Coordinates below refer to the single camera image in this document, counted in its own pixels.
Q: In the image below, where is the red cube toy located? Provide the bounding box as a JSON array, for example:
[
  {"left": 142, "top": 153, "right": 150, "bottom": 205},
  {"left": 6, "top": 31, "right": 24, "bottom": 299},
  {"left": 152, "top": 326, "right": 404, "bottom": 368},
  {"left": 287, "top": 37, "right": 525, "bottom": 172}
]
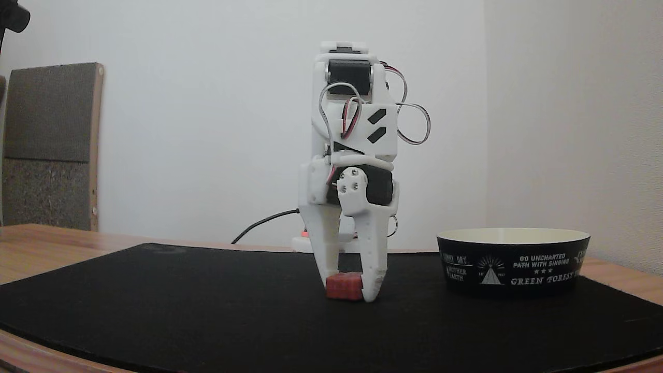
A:
[{"left": 326, "top": 272, "right": 363, "bottom": 301}]

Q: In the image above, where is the black bowl with white print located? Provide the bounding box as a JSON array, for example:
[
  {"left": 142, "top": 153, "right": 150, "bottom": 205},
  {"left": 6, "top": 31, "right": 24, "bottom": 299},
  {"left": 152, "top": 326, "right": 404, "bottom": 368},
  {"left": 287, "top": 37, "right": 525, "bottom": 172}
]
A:
[{"left": 437, "top": 228, "right": 591, "bottom": 298}]

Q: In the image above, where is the black felt mat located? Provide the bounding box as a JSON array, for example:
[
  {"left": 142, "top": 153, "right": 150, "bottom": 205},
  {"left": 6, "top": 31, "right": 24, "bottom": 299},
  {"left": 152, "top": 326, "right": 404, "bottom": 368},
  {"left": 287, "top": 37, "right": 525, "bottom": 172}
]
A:
[{"left": 0, "top": 242, "right": 663, "bottom": 373}]

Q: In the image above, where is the black power cable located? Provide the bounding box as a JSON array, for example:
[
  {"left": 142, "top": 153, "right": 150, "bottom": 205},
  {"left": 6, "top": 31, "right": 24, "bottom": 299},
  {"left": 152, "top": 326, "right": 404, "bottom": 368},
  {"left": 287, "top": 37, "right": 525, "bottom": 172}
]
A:
[{"left": 231, "top": 208, "right": 301, "bottom": 245}]

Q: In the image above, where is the grey servo wire loop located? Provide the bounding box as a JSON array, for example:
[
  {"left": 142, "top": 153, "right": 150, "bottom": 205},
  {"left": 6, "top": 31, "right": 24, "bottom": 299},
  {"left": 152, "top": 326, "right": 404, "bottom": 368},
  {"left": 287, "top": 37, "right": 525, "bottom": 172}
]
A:
[
  {"left": 319, "top": 82, "right": 364, "bottom": 152},
  {"left": 396, "top": 102, "right": 431, "bottom": 145}
]

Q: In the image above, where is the black camera on stand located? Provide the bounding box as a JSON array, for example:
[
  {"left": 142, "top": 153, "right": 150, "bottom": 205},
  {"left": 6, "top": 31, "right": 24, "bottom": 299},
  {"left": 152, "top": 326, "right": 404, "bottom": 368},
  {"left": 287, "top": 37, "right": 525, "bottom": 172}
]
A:
[{"left": 0, "top": 0, "right": 31, "bottom": 52}]

